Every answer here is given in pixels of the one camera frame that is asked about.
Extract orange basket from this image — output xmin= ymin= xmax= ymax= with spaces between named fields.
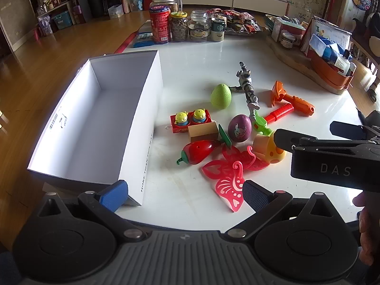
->
xmin=307 ymin=49 xmax=356 ymax=91

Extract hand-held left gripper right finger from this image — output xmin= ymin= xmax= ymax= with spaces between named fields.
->
xmin=225 ymin=180 xmax=334 ymax=241

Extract green and white coffee can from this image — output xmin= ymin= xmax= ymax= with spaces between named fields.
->
xmin=211 ymin=17 xmax=227 ymax=42

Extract red and green toy hammer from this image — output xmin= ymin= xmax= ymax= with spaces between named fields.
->
xmin=252 ymin=103 xmax=295 ymax=137

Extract wooden board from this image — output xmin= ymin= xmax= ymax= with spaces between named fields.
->
xmin=265 ymin=36 xmax=348 ymax=96

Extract glass jar yellow lid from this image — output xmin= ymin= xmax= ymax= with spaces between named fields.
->
xmin=170 ymin=11 xmax=189 ymax=43

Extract blue and white packets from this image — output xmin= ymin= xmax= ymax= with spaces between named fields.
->
xmin=309 ymin=34 xmax=352 ymax=66

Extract desk calendar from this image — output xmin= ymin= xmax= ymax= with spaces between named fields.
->
xmin=300 ymin=16 xmax=352 ymax=57

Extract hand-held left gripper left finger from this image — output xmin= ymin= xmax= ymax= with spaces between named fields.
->
xmin=37 ymin=180 xmax=147 ymax=240

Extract wooden toy block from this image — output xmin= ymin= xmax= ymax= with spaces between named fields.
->
xmin=188 ymin=122 xmax=219 ymax=143

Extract small glass jar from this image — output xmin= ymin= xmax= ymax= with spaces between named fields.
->
xmin=280 ymin=31 xmax=296 ymax=48

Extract red wrapped roll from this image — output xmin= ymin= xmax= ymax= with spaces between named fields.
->
xmin=114 ymin=34 xmax=139 ymax=55

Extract person's right hand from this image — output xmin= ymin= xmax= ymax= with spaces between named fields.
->
xmin=353 ymin=191 xmax=380 ymax=266

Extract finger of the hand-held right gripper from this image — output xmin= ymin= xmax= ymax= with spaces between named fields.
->
xmin=273 ymin=129 xmax=319 ymax=155
xmin=330 ymin=121 xmax=375 ymax=141

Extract white and teal carton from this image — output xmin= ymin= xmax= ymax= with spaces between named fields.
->
xmin=271 ymin=16 xmax=306 ymax=44

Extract yellow orange-spotted mushroom toy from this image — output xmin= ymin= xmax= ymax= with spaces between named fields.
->
xmin=252 ymin=133 xmax=287 ymax=165

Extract clear glass jar with label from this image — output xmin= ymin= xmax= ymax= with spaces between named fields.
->
xmin=188 ymin=10 xmax=210 ymax=43

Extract blue book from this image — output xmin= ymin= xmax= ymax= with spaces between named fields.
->
xmin=133 ymin=31 xmax=155 ymax=49

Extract black rolled mats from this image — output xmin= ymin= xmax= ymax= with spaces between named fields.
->
xmin=88 ymin=0 xmax=105 ymax=19

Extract green triangular toy piece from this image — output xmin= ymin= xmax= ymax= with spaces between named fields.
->
xmin=218 ymin=124 xmax=233 ymax=149

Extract pile of snack packets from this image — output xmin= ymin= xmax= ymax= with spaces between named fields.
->
xmin=207 ymin=7 xmax=262 ymax=34

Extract clear bin with colourful contents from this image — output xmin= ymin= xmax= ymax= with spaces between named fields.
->
xmin=127 ymin=0 xmax=145 ymax=13

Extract clear storage box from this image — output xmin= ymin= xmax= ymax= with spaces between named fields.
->
xmin=108 ymin=4 xmax=125 ymax=19

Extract red tin can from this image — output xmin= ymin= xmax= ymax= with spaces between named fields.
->
xmin=149 ymin=5 xmax=171 ymax=42

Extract white cardboard box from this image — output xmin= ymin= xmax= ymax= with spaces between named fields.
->
xmin=27 ymin=50 xmax=164 ymax=207

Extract purple toy egg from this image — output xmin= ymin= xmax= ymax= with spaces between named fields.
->
xmin=228 ymin=114 xmax=253 ymax=143

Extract red block with alien figures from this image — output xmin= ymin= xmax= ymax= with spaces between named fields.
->
xmin=170 ymin=109 xmax=216 ymax=133

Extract grey flat box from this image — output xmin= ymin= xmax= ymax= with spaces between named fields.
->
xmin=138 ymin=20 xmax=154 ymax=34

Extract red toy pepper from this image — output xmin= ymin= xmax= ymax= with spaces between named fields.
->
xmin=176 ymin=140 xmax=222 ymax=166

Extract white plastic bottle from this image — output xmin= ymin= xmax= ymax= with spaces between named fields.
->
xmin=335 ymin=49 xmax=357 ymax=77

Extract silver action figure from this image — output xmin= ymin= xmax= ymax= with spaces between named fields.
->
xmin=228 ymin=61 xmax=261 ymax=124

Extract blue storage bin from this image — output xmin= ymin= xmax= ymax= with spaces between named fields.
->
xmin=53 ymin=10 xmax=73 ymax=30

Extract green toy egg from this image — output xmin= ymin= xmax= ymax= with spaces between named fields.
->
xmin=210 ymin=84 xmax=232 ymax=110

